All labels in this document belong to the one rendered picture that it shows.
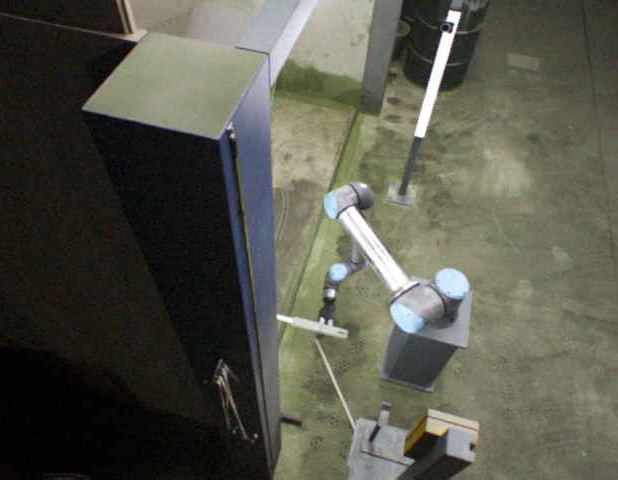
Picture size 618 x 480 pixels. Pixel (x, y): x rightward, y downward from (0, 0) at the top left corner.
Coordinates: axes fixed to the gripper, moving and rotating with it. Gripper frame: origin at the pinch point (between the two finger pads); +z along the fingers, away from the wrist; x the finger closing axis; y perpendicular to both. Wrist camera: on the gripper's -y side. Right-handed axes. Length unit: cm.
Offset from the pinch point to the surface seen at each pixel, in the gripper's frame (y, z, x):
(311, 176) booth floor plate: 45, -124, 20
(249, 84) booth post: -207, 28, 61
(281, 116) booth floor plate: 64, -183, 52
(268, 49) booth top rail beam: -206, 20, 61
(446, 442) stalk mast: -158, 59, 6
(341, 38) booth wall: 0, -219, 25
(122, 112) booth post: -205, 36, 75
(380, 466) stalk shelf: -75, 63, -12
